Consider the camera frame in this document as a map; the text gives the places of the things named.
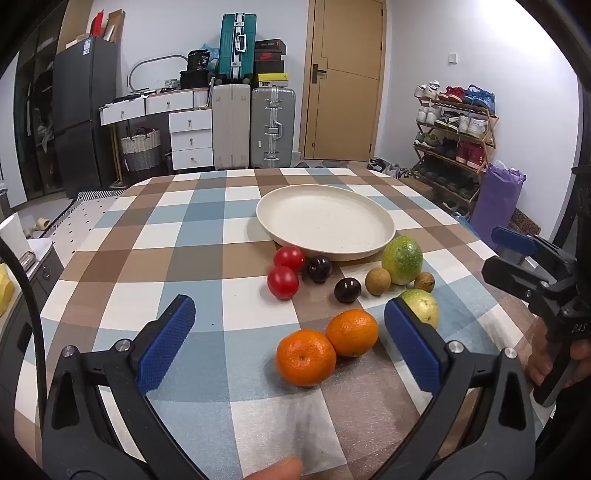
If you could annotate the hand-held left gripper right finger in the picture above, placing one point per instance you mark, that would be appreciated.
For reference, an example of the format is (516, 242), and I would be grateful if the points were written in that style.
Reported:
(411, 346)

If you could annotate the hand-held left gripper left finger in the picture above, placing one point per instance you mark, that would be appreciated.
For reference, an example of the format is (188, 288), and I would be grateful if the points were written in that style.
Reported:
(166, 344)

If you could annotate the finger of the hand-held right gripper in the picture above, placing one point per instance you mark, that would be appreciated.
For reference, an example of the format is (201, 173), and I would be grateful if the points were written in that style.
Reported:
(508, 276)
(510, 240)

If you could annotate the green-yellow citrus small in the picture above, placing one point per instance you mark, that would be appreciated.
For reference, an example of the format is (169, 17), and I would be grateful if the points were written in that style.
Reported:
(424, 307)

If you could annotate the orange mandarin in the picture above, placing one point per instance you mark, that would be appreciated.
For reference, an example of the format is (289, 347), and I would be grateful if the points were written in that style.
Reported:
(305, 357)
(352, 333)

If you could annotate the brown longan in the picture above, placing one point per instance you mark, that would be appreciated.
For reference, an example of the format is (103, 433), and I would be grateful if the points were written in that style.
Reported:
(424, 282)
(378, 281)

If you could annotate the green-yellow citrus large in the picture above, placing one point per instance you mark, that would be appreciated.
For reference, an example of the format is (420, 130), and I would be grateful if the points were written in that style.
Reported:
(402, 259)

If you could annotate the red tomato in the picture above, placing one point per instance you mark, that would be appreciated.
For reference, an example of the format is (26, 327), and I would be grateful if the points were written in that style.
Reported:
(289, 258)
(283, 282)

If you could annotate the cream round plate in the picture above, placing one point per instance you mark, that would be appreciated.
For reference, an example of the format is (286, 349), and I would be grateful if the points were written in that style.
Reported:
(323, 221)

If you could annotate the person's right hand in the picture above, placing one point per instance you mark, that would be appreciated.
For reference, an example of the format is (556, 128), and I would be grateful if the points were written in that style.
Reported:
(538, 364)

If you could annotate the person's left hand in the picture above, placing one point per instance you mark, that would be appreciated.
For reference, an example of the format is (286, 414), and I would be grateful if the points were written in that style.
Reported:
(277, 470)

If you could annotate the brown doormat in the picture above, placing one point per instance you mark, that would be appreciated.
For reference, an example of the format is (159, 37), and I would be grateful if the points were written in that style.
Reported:
(531, 224)

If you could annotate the purple bag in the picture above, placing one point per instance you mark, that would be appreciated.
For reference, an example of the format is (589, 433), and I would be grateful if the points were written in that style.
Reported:
(496, 203)

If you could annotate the dark purple plum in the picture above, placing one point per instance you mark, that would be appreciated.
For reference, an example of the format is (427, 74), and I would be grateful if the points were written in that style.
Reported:
(319, 268)
(347, 290)

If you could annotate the wooden shoe rack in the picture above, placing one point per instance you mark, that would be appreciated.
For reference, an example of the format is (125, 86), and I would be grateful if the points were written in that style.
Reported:
(487, 138)

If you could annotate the shoe rack with shoes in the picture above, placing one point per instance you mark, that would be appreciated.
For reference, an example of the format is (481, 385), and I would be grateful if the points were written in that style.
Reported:
(455, 124)

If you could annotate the grey sneakers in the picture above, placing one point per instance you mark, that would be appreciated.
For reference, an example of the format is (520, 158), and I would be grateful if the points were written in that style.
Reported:
(385, 167)

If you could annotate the white dotted rug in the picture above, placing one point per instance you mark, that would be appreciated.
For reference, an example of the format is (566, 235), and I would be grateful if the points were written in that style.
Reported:
(83, 217)

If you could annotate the yellow object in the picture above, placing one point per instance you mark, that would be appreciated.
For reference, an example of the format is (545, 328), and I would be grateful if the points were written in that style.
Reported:
(5, 290)

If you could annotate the white slippers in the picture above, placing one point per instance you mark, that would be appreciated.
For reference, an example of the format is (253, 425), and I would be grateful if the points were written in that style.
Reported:
(39, 226)

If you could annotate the white container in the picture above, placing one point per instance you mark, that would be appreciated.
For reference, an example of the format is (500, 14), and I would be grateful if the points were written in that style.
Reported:
(14, 240)

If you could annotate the wicker basket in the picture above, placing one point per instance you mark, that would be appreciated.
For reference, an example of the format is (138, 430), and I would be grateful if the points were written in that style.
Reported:
(141, 150)

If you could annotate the grey slippers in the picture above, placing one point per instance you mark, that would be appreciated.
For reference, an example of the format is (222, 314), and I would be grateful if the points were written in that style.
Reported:
(323, 164)

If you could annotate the white dresser with drawers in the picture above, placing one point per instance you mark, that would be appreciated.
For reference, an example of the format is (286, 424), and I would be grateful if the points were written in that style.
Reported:
(191, 138)

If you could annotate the wooden door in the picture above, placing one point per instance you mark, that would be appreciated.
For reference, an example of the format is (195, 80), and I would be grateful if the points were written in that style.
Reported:
(341, 101)

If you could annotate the beige suitcase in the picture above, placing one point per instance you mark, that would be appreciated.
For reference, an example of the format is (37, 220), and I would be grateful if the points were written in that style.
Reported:
(231, 124)

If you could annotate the black refrigerator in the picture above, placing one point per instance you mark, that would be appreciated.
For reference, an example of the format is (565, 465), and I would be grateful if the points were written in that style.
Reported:
(83, 115)

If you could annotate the silver suitcase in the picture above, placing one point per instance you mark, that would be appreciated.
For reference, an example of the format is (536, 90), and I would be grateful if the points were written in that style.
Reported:
(272, 115)

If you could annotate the dark glass wardrobe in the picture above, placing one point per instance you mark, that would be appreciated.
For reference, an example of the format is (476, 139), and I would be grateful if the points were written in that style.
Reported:
(34, 115)

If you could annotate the black storage box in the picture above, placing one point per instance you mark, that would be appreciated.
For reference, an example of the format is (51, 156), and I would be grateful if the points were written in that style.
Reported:
(196, 79)

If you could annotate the yellow black shoe box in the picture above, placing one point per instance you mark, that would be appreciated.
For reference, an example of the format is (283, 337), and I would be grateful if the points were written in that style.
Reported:
(272, 81)

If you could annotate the black printed bag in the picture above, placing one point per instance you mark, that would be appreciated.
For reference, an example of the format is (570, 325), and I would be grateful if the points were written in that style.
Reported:
(198, 60)

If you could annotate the blue plastic bag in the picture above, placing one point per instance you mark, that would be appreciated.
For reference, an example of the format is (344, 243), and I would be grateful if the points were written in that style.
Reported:
(213, 53)

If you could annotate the plain black shoe box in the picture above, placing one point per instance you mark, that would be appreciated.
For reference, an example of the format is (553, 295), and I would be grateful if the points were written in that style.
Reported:
(270, 68)

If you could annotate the black shoe box red logo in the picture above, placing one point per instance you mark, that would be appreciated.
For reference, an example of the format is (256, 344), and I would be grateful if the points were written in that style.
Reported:
(268, 56)

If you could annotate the teal suitcase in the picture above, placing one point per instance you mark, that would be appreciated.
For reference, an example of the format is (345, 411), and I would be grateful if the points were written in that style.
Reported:
(231, 46)

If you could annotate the cardboard boxes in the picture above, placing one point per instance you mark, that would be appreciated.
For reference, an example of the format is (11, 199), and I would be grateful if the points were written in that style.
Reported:
(74, 27)

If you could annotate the silver oval frame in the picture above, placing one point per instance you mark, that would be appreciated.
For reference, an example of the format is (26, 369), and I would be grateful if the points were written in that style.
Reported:
(134, 69)

